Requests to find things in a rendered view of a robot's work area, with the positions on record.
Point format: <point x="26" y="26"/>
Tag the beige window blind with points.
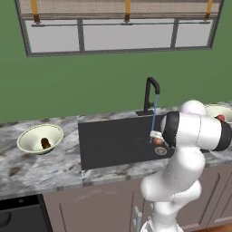
<point x="90" y="7"/>

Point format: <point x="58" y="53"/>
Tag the round metal sink drain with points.
<point x="160" y="150"/>

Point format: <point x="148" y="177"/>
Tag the brown sweet potato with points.
<point x="45" y="143"/>

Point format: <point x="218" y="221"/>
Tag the red peach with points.
<point x="221" y="117"/>

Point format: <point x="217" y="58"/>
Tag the cream bowl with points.
<point x="216" y="110"/>
<point x="33" y="137"/>

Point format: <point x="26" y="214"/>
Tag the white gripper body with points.
<point x="155" y="133"/>

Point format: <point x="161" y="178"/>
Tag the taupe cupboard door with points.
<point x="96" y="208"/>
<point x="216" y="196"/>

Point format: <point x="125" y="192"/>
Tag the blue water stream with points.
<point x="154" y="116"/>

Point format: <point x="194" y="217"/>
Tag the black dishwasher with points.
<point x="21" y="214"/>

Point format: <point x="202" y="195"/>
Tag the orange peach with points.
<point x="157" y="141"/>

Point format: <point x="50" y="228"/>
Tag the dark grey sink basin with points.
<point x="117" y="139"/>

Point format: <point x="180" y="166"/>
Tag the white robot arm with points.
<point x="187" y="133"/>

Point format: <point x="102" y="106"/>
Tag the black sink faucet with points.
<point x="148" y="99"/>

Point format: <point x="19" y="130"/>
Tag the grey framed window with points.
<point x="120" y="36"/>

